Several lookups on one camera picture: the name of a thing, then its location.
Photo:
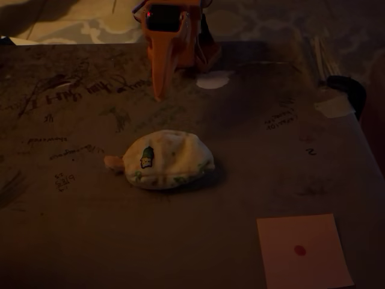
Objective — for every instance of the torn white tape piece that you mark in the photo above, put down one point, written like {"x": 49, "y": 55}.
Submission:
{"x": 332, "y": 108}

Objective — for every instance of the orange robot arm with base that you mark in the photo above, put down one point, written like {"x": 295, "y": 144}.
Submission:
{"x": 188, "y": 51}

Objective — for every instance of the white paper sheet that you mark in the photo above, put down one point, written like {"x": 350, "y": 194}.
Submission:
{"x": 18, "y": 40}

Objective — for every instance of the black clamp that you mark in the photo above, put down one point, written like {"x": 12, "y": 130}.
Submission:
{"x": 352, "y": 90}

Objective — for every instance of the pink sticky note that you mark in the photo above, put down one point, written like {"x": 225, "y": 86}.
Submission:
{"x": 303, "y": 265}

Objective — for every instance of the white plush toy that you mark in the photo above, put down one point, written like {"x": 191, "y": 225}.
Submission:
{"x": 168, "y": 161}

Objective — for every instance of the scribbled brown paper table cover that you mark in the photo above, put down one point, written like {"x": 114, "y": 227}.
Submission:
{"x": 120, "y": 225}

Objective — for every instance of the aluminium channel rail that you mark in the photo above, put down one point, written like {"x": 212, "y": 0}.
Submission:
{"x": 323, "y": 57}

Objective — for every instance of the small red oval object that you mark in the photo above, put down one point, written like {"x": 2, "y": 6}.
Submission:
{"x": 299, "y": 250}

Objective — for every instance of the grey yellow patterned rug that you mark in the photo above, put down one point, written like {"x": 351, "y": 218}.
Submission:
{"x": 99, "y": 27}

